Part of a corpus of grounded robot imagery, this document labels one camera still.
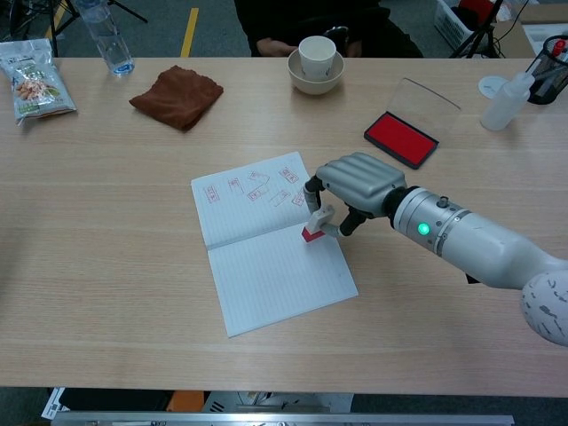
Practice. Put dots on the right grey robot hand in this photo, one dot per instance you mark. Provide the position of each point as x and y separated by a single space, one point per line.
364 179

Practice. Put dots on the red ink pad clear lid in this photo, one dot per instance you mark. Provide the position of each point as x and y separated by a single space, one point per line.
399 138

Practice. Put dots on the white and red stamp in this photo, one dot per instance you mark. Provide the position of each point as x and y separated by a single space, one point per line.
317 222

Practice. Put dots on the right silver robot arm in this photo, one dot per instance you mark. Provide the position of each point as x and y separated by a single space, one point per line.
479 244

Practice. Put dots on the open lined notebook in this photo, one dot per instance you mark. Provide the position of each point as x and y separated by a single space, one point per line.
270 275

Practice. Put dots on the beige bowl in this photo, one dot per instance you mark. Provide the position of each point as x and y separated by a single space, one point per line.
313 86

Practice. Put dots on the white paper cup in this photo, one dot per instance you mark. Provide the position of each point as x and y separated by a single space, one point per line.
316 55

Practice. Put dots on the white round disc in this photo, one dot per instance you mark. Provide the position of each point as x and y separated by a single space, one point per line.
488 84

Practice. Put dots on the translucent squeeze bottle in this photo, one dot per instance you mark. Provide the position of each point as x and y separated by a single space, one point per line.
503 106

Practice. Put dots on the white plastic basket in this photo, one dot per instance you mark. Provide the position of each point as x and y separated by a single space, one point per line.
452 24

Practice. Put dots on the person in black clothes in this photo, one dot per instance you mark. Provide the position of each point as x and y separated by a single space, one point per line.
275 22

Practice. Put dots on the black tripod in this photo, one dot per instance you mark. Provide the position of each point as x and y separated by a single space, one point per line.
54 26
481 35

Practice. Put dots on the brown folded cloth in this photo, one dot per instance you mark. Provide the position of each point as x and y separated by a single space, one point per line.
179 97

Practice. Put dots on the cardboard box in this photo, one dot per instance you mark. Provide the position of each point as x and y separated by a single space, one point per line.
510 31

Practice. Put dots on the black mesh pen holder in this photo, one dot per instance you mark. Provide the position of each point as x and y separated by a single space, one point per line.
552 73

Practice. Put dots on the red marker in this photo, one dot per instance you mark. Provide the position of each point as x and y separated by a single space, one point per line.
559 44

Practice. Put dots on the orange block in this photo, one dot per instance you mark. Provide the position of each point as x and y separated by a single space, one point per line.
186 401

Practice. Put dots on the clear plastic water bottle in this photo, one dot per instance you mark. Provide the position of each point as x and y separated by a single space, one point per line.
108 40

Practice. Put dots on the silver nut snack bag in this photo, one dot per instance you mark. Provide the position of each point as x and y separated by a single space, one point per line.
35 84

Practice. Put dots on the white printed label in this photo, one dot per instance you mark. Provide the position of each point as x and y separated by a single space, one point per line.
53 404

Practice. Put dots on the silver metal rail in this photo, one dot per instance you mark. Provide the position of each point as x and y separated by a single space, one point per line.
284 419

